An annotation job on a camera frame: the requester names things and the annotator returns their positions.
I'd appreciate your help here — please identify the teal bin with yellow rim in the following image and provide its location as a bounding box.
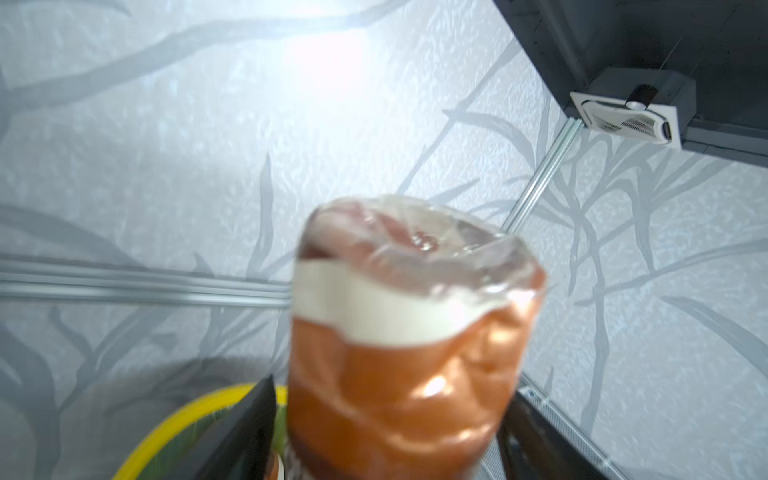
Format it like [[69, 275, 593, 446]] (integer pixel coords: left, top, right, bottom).
[[112, 384, 288, 479]]

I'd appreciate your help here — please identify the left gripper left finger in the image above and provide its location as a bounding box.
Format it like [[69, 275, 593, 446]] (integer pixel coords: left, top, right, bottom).
[[165, 376, 277, 479]]

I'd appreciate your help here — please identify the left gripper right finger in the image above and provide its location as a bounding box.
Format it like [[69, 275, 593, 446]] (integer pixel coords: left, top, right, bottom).
[[496, 390, 608, 480]]

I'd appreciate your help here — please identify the white ceiling camera box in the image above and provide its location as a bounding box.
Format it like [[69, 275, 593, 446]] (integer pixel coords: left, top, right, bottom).
[[570, 67, 697, 150]]

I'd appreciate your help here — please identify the white wire mesh basket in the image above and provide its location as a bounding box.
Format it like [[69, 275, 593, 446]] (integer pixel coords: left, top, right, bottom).
[[475, 383, 627, 479]]

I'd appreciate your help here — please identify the brown coffee bottle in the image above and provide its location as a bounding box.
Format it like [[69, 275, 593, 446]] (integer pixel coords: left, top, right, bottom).
[[283, 196, 547, 479]]

